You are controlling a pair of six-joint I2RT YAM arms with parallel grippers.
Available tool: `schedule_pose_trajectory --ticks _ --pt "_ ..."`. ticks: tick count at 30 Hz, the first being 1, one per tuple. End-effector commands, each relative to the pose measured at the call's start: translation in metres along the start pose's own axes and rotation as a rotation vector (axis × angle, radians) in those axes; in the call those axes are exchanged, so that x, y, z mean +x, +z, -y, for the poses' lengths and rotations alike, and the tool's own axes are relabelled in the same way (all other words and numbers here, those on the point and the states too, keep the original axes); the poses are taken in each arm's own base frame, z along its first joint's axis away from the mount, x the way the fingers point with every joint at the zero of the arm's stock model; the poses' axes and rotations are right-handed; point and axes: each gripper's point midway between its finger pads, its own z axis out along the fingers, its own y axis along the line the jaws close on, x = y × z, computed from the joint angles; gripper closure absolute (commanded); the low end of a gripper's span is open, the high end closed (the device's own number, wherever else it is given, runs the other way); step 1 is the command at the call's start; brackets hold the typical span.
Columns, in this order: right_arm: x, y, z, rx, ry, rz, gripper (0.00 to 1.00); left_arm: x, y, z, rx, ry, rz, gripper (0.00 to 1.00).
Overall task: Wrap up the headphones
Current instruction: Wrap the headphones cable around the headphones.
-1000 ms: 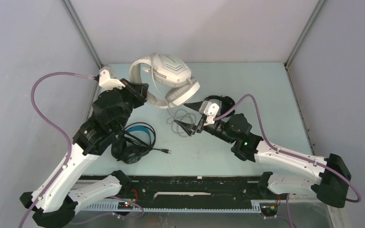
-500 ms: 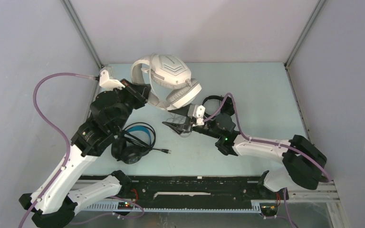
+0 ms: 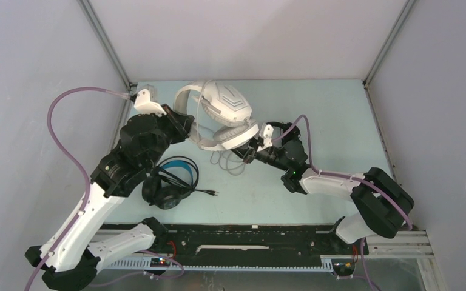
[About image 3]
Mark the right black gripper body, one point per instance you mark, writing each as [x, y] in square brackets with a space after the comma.
[253, 145]

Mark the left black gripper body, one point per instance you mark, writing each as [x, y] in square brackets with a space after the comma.
[176, 132]

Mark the white gaming headset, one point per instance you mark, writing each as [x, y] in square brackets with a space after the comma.
[226, 106]

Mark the black headset with blue band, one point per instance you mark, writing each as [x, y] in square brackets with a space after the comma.
[166, 190]

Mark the small black on-ear headphones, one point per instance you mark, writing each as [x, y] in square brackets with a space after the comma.
[288, 131]

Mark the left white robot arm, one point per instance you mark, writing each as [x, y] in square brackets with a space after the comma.
[70, 260]

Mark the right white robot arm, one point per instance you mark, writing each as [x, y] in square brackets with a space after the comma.
[382, 205]

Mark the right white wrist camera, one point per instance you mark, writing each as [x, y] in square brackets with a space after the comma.
[264, 139]

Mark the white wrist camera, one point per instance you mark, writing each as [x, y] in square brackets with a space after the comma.
[146, 101]
[264, 139]

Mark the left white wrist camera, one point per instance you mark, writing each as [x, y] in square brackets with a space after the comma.
[146, 101]

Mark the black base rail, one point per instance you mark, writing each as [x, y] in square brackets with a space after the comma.
[247, 246]

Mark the left aluminium frame post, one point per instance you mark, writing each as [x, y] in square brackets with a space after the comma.
[102, 36]

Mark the aluminium frame post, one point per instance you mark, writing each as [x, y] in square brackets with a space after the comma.
[102, 36]
[398, 25]

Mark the right aluminium frame post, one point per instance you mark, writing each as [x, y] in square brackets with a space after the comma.
[398, 25]

